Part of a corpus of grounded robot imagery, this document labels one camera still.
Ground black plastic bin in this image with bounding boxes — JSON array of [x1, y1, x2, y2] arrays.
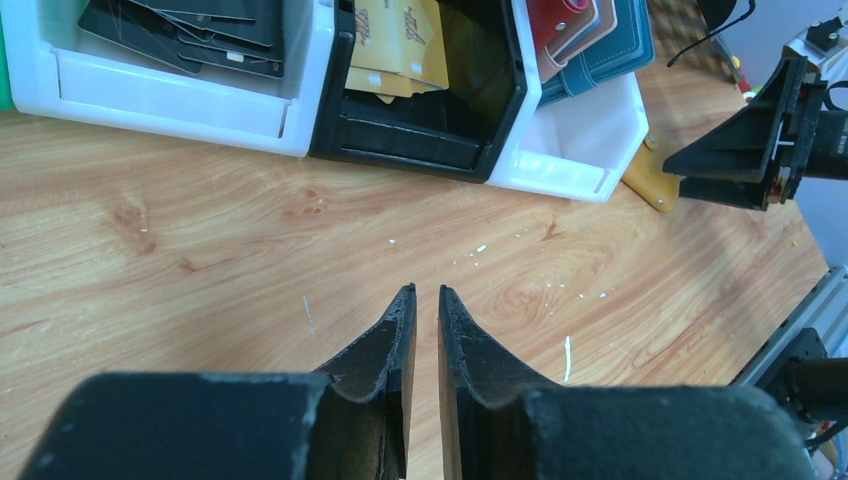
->
[[308, 1, 538, 183]]

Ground pink card holder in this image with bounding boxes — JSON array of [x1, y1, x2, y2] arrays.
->
[[536, 1, 618, 83]]

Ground white bin with card holders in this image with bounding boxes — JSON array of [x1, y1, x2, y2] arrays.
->
[[485, 1, 649, 202]]

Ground red green toy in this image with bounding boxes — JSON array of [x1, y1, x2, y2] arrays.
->
[[737, 77, 760, 103]]

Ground gold cards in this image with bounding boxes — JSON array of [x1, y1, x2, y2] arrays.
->
[[345, 0, 449, 104]]

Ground blue card holder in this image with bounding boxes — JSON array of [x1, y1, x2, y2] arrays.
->
[[539, 1, 655, 106]]

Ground black cards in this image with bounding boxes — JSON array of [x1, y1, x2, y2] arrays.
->
[[78, 1, 285, 79]]

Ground yellow leather card holder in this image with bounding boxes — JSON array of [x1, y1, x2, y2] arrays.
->
[[621, 130, 681, 214]]

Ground white bin with black cards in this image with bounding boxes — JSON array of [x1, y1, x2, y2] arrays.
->
[[1, 1, 337, 157]]

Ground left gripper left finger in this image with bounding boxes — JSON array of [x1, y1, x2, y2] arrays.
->
[[21, 285, 417, 479]]

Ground red card holder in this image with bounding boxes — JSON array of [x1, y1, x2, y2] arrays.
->
[[526, 0, 589, 48]]

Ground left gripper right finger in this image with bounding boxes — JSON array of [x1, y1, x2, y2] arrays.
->
[[438, 286, 816, 479]]

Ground green plastic bin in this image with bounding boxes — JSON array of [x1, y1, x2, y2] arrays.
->
[[0, 27, 14, 111]]

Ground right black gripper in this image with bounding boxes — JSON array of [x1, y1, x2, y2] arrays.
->
[[663, 56, 847, 211]]

